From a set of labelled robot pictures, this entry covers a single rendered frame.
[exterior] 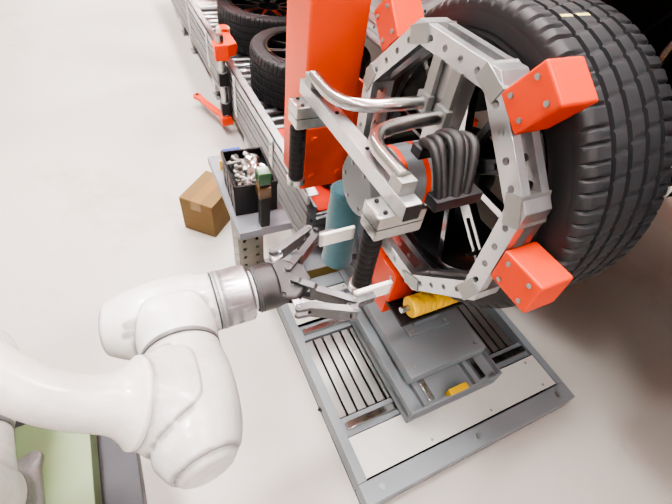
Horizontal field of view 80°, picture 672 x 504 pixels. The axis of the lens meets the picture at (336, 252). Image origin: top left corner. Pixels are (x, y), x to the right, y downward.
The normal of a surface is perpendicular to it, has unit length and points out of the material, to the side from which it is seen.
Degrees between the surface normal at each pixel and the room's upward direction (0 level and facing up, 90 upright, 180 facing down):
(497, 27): 90
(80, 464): 0
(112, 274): 0
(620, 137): 49
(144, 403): 28
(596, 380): 0
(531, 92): 90
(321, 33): 90
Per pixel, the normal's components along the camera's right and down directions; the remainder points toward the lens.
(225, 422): 0.73, -0.48
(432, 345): 0.11, -0.68
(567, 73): 0.33, -0.16
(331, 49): 0.42, 0.69
